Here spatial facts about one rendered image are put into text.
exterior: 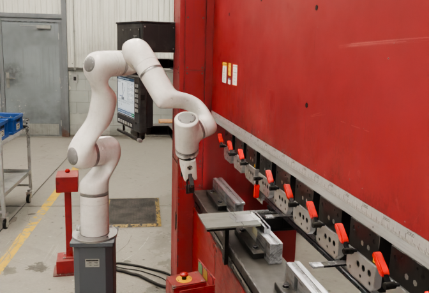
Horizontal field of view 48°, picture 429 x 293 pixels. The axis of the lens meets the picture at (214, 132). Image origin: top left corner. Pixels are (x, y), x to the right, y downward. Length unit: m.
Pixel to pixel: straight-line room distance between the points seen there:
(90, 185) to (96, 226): 0.18
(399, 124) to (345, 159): 0.29
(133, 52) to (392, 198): 1.01
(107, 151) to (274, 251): 0.84
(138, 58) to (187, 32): 1.28
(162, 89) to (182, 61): 1.32
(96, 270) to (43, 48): 7.52
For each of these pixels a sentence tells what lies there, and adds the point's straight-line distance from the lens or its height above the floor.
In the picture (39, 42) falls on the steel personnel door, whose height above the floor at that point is 1.73.
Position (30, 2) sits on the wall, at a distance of 9.51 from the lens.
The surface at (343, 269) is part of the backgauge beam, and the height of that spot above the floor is 0.91.
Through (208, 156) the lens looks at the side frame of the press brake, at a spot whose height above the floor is 1.10.
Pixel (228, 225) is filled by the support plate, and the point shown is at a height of 1.00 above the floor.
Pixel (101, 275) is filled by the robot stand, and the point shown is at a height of 0.85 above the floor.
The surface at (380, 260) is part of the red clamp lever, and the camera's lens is 1.31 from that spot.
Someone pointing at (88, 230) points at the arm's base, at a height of 1.04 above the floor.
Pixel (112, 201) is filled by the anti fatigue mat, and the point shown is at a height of 0.01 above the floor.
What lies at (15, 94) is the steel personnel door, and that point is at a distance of 9.61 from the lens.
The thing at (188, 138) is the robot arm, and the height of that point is 1.50.
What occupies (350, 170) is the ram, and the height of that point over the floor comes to 1.47.
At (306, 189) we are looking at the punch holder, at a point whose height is 1.32.
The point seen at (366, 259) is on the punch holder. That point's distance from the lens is 1.43.
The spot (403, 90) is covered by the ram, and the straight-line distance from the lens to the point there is 1.24.
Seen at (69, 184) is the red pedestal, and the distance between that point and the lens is 3.81.
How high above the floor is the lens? 1.83
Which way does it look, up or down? 11 degrees down
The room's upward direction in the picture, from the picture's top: 2 degrees clockwise
